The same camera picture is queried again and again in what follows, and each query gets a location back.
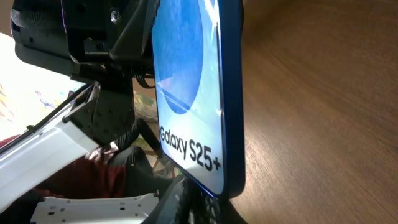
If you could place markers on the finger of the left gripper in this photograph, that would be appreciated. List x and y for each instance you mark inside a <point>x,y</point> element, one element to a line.
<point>133,29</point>

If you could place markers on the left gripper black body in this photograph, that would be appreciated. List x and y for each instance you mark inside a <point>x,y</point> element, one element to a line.
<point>75,37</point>

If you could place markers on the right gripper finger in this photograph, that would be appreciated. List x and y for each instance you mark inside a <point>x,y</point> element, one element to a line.
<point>185,202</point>

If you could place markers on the blue Galaxy S25+ smartphone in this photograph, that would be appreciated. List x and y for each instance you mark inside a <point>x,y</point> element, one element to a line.
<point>199,91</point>

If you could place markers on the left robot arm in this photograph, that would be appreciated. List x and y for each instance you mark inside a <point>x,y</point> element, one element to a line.
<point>93,116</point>

